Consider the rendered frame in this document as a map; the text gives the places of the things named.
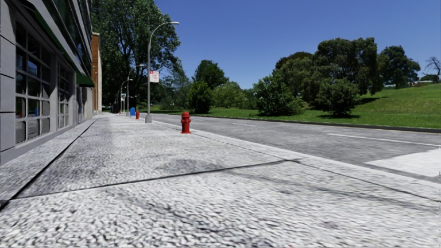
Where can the tree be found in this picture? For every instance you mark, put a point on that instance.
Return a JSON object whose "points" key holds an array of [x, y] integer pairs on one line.
{"points": [[433, 67]]}

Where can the grey concrete building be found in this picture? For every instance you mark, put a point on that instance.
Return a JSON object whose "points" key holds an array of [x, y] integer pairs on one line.
{"points": [[41, 58]]}

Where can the red brick building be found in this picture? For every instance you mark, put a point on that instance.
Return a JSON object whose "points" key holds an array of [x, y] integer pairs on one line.
{"points": [[96, 72]]}

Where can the grey street lamp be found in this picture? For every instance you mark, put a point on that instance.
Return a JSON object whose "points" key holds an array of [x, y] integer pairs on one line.
{"points": [[149, 75], [121, 96], [127, 93]]}

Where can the trees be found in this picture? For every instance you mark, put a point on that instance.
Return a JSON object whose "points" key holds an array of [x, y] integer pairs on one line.
{"points": [[127, 48], [327, 75]]}

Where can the blue letter box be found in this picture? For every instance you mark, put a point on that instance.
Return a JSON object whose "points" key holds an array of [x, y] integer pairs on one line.
{"points": [[132, 111]]}

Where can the dark bin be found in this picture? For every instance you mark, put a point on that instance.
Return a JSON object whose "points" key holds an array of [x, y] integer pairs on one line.
{"points": [[115, 108]]}

